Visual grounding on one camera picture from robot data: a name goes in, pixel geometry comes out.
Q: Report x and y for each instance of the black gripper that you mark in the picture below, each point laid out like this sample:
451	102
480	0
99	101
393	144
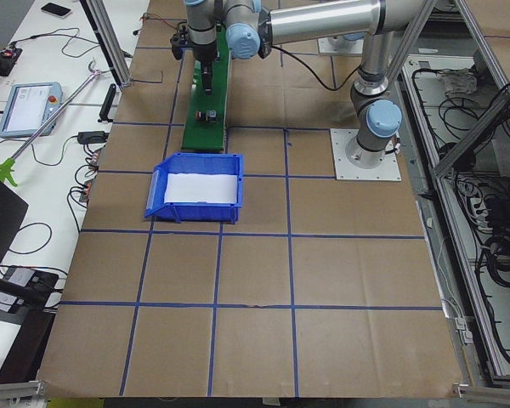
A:
204	53

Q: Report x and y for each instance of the white foam pad right bin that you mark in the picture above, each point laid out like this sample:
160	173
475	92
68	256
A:
195	187

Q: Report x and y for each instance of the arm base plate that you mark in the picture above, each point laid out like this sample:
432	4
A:
345	45
352	163

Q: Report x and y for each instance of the red push button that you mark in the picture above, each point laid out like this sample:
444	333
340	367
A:
206	115

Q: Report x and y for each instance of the aluminium frame post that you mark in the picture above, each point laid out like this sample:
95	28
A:
102	28

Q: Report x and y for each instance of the green conveyor belt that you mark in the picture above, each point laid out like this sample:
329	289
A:
209	136

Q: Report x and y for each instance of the blue bin right side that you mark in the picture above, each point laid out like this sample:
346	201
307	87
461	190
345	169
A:
202	163

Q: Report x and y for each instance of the black smartphone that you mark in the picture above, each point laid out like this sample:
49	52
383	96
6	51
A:
56	10

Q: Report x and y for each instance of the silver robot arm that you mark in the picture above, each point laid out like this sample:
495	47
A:
253	30

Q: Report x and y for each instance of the teach pendant tablet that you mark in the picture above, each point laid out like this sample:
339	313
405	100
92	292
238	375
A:
28	107

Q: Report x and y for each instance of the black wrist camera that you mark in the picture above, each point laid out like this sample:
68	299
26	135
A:
180	41

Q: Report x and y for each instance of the black power adapter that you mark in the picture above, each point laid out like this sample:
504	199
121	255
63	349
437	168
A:
91	137

